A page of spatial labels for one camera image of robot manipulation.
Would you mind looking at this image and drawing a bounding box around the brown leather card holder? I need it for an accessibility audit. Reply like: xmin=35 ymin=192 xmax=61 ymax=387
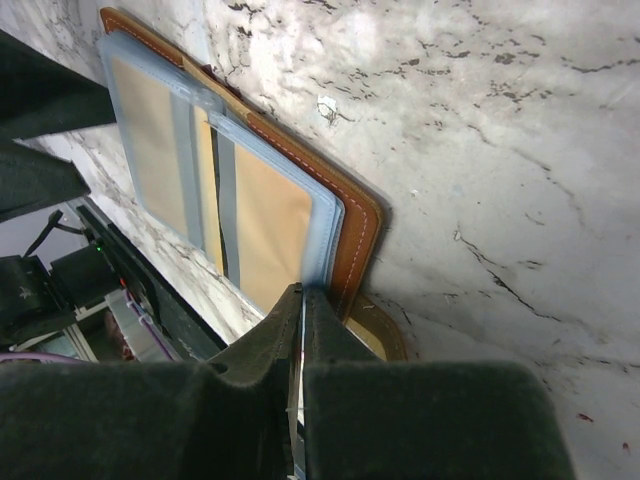
xmin=98 ymin=7 xmax=407 ymax=360

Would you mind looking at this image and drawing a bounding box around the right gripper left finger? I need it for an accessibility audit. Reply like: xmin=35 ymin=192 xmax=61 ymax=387
xmin=1 ymin=284 xmax=303 ymax=479

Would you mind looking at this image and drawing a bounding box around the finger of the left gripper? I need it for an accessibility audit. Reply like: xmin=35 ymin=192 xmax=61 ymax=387
xmin=1 ymin=32 xmax=116 ymax=140

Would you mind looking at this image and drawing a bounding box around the gold VIP credit card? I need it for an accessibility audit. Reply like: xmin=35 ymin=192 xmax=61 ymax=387
xmin=112 ymin=58 xmax=188 ymax=236

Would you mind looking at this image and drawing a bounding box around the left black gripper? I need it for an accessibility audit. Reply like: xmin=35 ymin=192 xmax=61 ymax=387
xmin=0 ymin=140 xmax=165 ymax=360

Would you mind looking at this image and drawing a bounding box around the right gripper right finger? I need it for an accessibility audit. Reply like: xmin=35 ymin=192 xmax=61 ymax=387
xmin=303 ymin=289 xmax=574 ymax=479

